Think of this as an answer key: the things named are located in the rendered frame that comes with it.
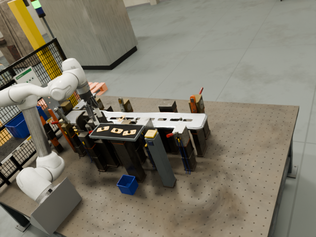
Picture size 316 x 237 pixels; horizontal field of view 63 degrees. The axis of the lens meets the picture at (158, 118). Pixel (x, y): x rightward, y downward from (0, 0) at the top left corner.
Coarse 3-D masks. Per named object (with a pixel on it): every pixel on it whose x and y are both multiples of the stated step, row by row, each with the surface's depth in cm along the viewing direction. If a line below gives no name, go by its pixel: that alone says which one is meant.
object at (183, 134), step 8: (176, 128) 169; (184, 128) 168; (176, 136) 168; (184, 136) 168; (176, 144) 172; (184, 144) 169; (184, 152) 174; (192, 152) 182; (184, 160) 180; (192, 160) 182; (184, 168) 187; (192, 168) 182
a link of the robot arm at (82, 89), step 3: (84, 84) 153; (87, 84) 156; (78, 87) 152; (81, 87) 153; (84, 87) 154; (87, 87) 155; (75, 90) 155; (78, 90) 154; (81, 90) 154; (84, 90) 154; (87, 90) 156; (78, 93) 155; (81, 93) 155; (84, 93) 156
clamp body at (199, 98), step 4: (196, 96) 194; (200, 96) 192; (196, 100) 190; (200, 100) 192; (196, 104) 189; (200, 104) 192; (200, 108) 192; (204, 108) 199; (200, 112) 193; (204, 112) 202; (204, 128) 201; (208, 128) 210; (204, 132) 203; (208, 132) 211
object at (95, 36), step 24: (48, 0) 558; (72, 0) 520; (96, 0) 535; (120, 0) 588; (48, 24) 610; (72, 24) 565; (96, 24) 542; (120, 24) 597; (72, 48) 617; (96, 48) 571; (120, 48) 605
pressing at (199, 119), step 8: (72, 112) 246; (80, 112) 241; (104, 112) 228; (112, 112) 224; (120, 112) 220; (128, 112) 216; (136, 112) 213; (144, 112) 209; (152, 112) 206; (160, 112) 202; (168, 112) 199; (72, 120) 233; (112, 120) 212; (152, 120) 196; (168, 120) 190; (192, 120) 182; (200, 120) 179; (160, 128) 186; (168, 128) 183; (192, 128) 174; (200, 128) 172
